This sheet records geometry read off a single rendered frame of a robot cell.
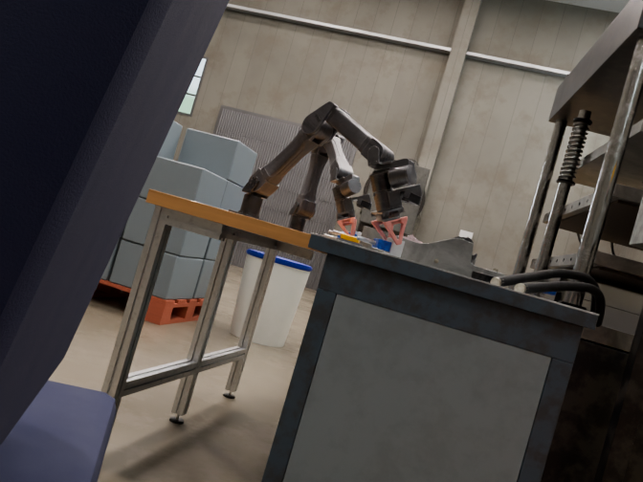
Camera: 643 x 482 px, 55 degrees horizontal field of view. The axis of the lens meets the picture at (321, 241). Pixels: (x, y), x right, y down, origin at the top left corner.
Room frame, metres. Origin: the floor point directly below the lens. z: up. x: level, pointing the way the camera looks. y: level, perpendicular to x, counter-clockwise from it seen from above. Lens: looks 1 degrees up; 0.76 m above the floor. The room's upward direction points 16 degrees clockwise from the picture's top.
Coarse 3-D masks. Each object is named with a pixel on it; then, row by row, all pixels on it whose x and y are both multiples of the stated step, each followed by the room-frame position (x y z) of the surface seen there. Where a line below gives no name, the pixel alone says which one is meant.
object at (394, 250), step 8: (360, 240) 1.72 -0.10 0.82; (368, 240) 1.72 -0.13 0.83; (376, 240) 1.73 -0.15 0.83; (384, 240) 1.72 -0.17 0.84; (392, 240) 1.72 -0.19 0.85; (376, 248) 1.72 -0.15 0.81; (384, 248) 1.72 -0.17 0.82; (392, 248) 1.72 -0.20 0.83; (400, 248) 1.73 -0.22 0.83; (400, 256) 1.73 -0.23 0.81
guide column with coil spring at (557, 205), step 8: (584, 112) 2.88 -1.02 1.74; (576, 128) 2.89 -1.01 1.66; (568, 152) 2.89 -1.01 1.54; (576, 152) 2.87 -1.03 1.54; (568, 160) 2.88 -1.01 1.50; (576, 160) 2.88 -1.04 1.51; (568, 168) 2.88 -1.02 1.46; (560, 184) 2.89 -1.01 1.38; (568, 184) 2.87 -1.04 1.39; (560, 192) 2.88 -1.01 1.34; (568, 192) 2.88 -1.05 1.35; (560, 200) 2.88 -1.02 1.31; (552, 208) 2.89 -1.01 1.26; (560, 208) 2.87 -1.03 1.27; (552, 216) 2.88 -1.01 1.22; (560, 216) 2.87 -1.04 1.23; (552, 224) 2.88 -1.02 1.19; (552, 232) 2.87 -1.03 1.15; (544, 240) 2.89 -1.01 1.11; (552, 240) 2.87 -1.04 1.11; (544, 248) 2.88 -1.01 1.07; (552, 248) 2.88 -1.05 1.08; (544, 256) 2.87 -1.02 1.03; (536, 264) 2.90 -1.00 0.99; (544, 264) 2.87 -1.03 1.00
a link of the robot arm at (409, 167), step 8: (368, 152) 1.71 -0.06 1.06; (376, 152) 1.70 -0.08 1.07; (368, 160) 1.71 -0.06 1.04; (376, 160) 1.69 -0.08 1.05; (400, 160) 1.67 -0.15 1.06; (408, 160) 1.66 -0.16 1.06; (376, 168) 1.73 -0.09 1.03; (384, 168) 1.73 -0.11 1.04; (392, 168) 1.68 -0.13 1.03; (400, 168) 1.66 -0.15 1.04; (408, 168) 1.65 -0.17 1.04; (392, 176) 1.67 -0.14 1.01; (400, 176) 1.65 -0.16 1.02; (408, 176) 1.65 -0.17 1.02; (392, 184) 1.68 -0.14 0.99; (400, 184) 1.67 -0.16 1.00; (408, 184) 1.66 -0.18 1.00
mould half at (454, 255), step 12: (372, 228) 2.12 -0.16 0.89; (408, 240) 2.10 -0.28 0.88; (444, 240) 2.09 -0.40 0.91; (456, 240) 2.08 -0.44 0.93; (408, 252) 2.10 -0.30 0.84; (420, 252) 2.09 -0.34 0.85; (432, 252) 2.09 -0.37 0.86; (444, 252) 2.08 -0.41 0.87; (456, 252) 2.08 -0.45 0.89; (468, 252) 2.07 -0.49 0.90; (432, 264) 2.09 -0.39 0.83; (444, 264) 2.08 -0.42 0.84; (456, 264) 2.08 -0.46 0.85; (468, 264) 2.07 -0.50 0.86; (468, 276) 2.07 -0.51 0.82
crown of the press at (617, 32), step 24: (624, 24) 2.29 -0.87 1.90; (600, 48) 2.58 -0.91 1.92; (624, 48) 2.28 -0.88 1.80; (576, 72) 2.96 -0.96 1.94; (600, 72) 2.55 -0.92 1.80; (624, 72) 2.48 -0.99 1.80; (576, 96) 2.89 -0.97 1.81; (600, 96) 2.80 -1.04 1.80; (552, 120) 3.35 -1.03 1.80; (600, 120) 3.13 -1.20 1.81
